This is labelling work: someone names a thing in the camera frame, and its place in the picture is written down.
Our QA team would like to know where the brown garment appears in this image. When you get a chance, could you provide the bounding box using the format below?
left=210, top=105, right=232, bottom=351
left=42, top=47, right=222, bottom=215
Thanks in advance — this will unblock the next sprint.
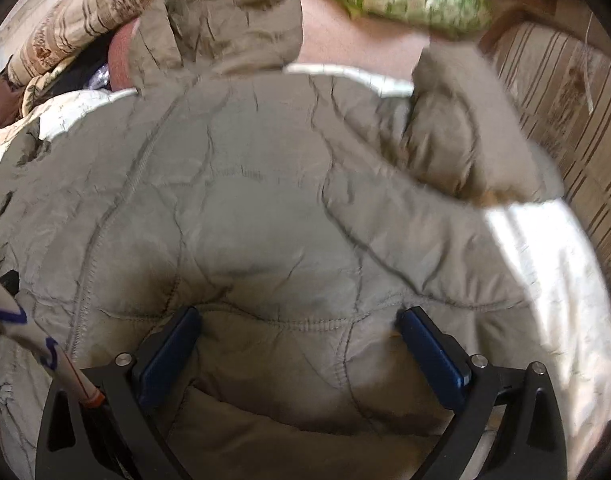
left=0, top=75, right=24, bottom=128

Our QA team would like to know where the striped floral pillow at headboard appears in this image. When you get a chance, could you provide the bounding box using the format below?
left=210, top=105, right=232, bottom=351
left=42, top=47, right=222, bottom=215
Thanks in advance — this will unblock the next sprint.
left=7, top=0, right=152, bottom=87

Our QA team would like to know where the olive quilted hooded jacket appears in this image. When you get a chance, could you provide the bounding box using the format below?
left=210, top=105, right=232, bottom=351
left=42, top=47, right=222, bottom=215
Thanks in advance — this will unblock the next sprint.
left=0, top=0, right=560, bottom=479

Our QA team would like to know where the striped floral cushion right side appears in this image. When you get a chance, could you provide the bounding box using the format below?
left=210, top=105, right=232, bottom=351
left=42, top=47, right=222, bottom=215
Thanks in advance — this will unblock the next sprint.
left=482, top=22, right=611, bottom=296

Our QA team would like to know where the white leaf-print bed sheet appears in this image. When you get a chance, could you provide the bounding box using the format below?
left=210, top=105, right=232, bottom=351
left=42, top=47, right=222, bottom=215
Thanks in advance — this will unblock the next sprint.
left=0, top=74, right=611, bottom=479

